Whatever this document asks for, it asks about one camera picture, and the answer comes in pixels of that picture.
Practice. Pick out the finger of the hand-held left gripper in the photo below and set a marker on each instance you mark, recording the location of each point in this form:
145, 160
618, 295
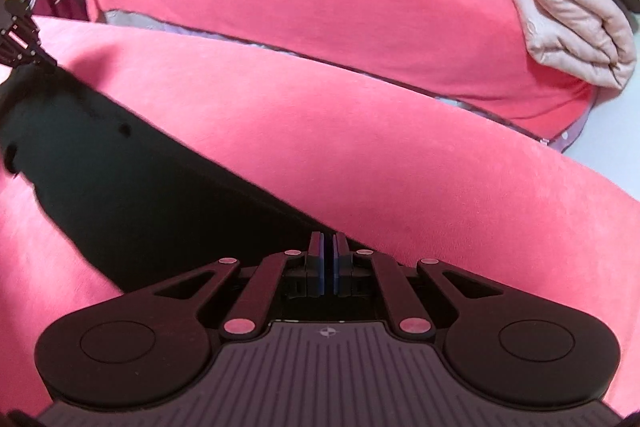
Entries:
22, 27

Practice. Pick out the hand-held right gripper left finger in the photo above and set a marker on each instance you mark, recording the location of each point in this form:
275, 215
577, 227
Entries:
317, 274

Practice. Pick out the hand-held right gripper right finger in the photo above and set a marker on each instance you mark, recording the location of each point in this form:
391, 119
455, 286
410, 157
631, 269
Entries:
341, 274

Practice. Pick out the black pants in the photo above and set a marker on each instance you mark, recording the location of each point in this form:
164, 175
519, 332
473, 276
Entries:
125, 187

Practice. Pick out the pink fleece bed blanket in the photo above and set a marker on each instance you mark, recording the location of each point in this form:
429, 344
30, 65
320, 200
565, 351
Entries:
375, 132

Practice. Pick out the light pink folded quilt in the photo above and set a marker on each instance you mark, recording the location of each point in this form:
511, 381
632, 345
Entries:
565, 7

